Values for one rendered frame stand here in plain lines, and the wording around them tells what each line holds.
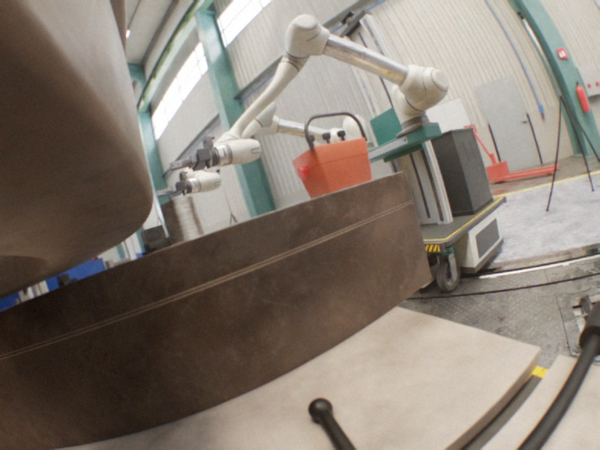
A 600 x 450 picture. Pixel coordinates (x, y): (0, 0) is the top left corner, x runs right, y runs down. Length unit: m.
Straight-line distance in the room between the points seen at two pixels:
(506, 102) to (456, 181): 5.38
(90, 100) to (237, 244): 0.40
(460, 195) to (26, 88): 1.75
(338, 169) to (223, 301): 0.43
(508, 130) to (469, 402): 6.60
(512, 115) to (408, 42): 3.19
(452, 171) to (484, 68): 5.64
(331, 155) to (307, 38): 0.60
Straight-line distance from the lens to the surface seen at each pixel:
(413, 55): 7.50
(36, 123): 0.32
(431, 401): 0.49
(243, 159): 1.10
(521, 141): 6.89
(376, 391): 0.53
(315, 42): 1.15
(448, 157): 1.68
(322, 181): 0.68
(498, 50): 7.33
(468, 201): 1.68
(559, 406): 0.44
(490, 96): 6.94
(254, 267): 0.57
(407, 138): 1.40
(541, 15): 6.68
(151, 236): 1.59
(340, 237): 0.66
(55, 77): 0.27
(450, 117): 6.41
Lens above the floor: 0.68
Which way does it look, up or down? 4 degrees down
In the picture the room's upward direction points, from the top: 18 degrees counter-clockwise
